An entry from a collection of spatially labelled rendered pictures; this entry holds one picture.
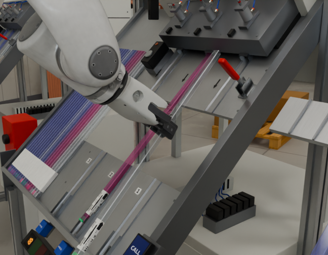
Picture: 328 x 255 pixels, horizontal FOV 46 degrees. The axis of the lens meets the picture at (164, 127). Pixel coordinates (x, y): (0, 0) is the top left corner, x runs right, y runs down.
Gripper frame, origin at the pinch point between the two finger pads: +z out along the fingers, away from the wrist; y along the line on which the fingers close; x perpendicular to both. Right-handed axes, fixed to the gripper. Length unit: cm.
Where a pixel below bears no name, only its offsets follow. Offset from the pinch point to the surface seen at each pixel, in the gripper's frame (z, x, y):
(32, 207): 38, 34, 96
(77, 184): 4.3, 17.3, 23.8
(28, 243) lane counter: 2.8, 34.3, 27.6
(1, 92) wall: 123, -43, 462
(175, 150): 58, -12, 53
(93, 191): 4.3, 17.1, 16.6
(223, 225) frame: 38.4, 9.8, 4.5
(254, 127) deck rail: 11.1, -7.9, -11.6
